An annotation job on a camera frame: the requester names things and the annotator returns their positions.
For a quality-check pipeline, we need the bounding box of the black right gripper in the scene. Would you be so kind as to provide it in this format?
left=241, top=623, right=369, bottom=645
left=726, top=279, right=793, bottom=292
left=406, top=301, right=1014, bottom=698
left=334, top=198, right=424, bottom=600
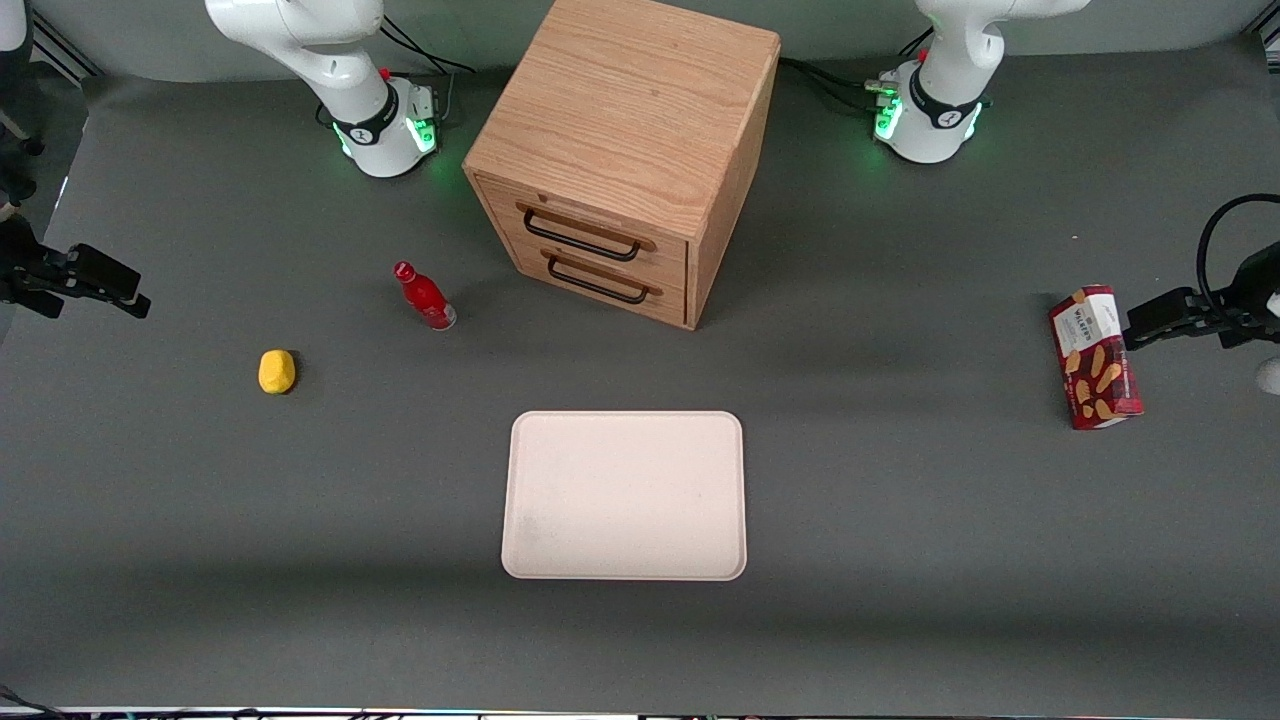
left=0, top=215, right=152, bottom=321

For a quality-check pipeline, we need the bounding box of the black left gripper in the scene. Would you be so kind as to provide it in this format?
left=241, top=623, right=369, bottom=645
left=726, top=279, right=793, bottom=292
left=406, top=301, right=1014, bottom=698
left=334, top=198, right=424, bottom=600
left=1125, top=243, right=1280, bottom=351

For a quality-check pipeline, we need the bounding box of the red coke bottle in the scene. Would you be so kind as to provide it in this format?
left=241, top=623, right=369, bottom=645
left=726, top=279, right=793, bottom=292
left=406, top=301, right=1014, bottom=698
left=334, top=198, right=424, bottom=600
left=393, top=261, right=458, bottom=332

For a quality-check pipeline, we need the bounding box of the beige plastic tray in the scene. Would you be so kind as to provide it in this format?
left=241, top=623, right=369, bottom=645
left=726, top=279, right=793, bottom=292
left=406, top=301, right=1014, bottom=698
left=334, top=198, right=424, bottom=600
left=501, top=410, right=748, bottom=582

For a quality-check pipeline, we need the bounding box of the red shortbread biscuit box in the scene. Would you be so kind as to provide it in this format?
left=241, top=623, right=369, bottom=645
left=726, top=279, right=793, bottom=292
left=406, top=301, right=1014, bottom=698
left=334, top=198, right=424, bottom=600
left=1048, top=285, right=1146, bottom=431

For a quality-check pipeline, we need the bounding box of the black chair base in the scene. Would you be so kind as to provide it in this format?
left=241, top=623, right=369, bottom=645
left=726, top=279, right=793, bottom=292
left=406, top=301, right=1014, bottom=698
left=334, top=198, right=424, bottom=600
left=0, top=100, right=47, bottom=203

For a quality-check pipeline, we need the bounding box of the grey felt table mat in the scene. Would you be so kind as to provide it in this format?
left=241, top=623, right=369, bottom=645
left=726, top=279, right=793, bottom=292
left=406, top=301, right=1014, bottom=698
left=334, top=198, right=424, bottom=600
left=0, top=38, right=1280, bottom=715

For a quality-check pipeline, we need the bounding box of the wooden drawer front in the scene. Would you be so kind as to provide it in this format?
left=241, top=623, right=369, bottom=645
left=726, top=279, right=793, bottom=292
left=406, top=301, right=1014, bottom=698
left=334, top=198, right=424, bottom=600
left=503, top=230, right=691, bottom=329
left=474, top=172, right=691, bottom=289

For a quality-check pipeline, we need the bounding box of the wooden drawer cabinet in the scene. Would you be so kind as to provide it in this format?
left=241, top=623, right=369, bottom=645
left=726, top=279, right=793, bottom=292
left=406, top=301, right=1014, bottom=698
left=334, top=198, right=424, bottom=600
left=462, top=0, right=782, bottom=331

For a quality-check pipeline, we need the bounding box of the black cable loop left gripper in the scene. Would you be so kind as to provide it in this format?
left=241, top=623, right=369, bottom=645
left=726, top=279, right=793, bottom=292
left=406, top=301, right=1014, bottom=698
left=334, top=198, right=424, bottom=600
left=1196, top=193, right=1280, bottom=313

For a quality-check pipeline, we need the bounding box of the aluminium frame rail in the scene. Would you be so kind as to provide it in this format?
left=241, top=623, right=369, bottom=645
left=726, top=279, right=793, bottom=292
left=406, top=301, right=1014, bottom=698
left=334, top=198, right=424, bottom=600
left=28, top=8, right=104, bottom=84

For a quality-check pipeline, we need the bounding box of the black cables right arm base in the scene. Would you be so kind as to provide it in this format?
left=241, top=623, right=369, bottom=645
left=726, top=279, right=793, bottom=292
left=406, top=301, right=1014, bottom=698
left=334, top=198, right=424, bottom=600
left=378, top=14, right=479, bottom=127

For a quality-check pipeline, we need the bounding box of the black cables arm base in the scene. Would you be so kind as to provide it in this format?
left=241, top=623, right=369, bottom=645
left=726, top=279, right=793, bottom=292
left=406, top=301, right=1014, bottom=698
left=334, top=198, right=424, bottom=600
left=378, top=14, right=479, bottom=127
left=779, top=27, right=936, bottom=117

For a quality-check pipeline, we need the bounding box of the black cables left arm base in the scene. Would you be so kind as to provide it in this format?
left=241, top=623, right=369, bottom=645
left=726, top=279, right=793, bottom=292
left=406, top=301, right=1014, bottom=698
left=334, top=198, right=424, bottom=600
left=779, top=27, right=936, bottom=117

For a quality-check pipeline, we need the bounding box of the black metal drawer handle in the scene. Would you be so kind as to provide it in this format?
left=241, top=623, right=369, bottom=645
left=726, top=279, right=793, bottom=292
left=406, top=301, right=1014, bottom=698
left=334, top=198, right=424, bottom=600
left=544, top=254, right=652, bottom=305
left=521, top=206, right=644, bottom=263

